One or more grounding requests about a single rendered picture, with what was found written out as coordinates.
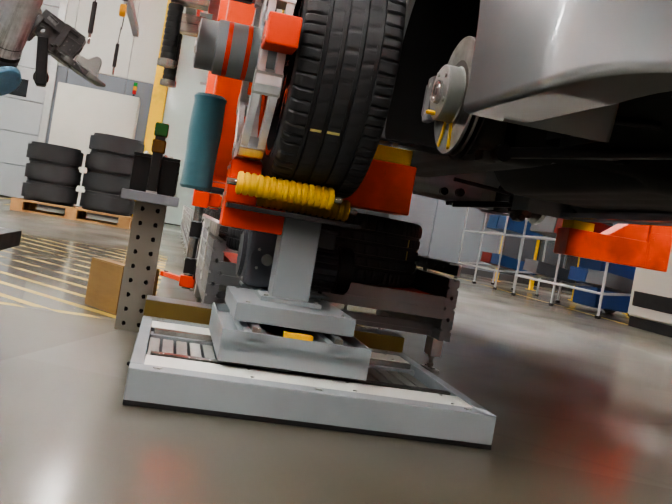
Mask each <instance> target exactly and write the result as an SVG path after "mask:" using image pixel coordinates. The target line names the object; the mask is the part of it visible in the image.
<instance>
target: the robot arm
mask: <svg viewBox="0 0 672 504"><path fill-rule="evenodd" d="M43 1H44V0H0V96H3V95H7V94H9V93H11V92H13V91H14V90H15V89H16V88H17V87H18V86H19V84H20V82H21V78H22V77H21V72H20V70H19V69H17V66H18V63H19V61H20V58H21V56H22V51H23V48H24V46H25V44H26V41H31V40H32V39H33V38H34V37H35V36H37V54H36V71H35V72H34V74H33V80H34V82H35V84H36V86H39V87H45V86H46V83H47V82H48V81H49V75H48V73H47V64H48V55H50V56H51V57H53V58H54V59H55V60H57V61H58V62H59V63H61V64H62V65H64V66H65V67H68V68H70V69H71V70H72V71H74V72H75V73H77V74H78V75H80V76H81V77H83V78H84V79H86V80H87V81H89V82H90V83H92V84H94V85H95V86H99V87H105V86H106V85H105V84H104V83H103V82H102V81H101V80H99V79H98V78H97V77H98V74H99V71H100V69H101V66H102V60H101V58H100V57H98V56H95V57H93V58H90V59H86V58H85V57H83V56H81V55H79V54H80V52H81V51H82V50H83V48H82V47H84V45H85V44H86V39H85V38H86V37H85V36H84V35H82V34H81V33H80V32H78V31H77V30H75V28H74V27H71V26H70V25H69V24H66V23H65V22H63V21H62V20H61V19H59V18H58V17H57V16H55V15H54V14H52V13H51V12H50V11H48V10H47V9H45V11H44V12H43V13H42V9H41V6H42V3H43ZM41 13H42V14H41ZM42 29H44V30H45V32H41V30H42ZM76 55H78V56H76ZM74 58H75V60H73V59H74Z"/></svg>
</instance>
